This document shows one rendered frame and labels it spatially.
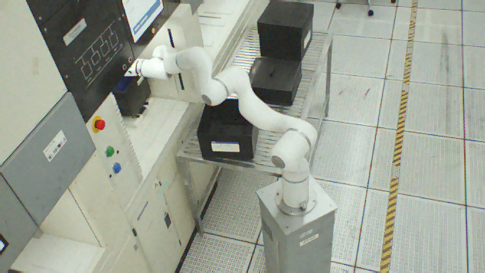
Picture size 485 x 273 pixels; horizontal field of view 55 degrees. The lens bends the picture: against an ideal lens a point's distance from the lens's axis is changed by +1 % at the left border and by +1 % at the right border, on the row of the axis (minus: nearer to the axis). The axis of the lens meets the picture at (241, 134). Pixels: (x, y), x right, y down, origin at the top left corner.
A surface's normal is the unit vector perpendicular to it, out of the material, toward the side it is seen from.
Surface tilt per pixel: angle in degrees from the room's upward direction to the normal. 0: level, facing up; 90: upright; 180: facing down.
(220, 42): 0
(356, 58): 0
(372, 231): 0
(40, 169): 90
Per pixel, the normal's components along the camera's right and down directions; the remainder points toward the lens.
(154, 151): -0.09, -0.71
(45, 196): 0.95, 0.15
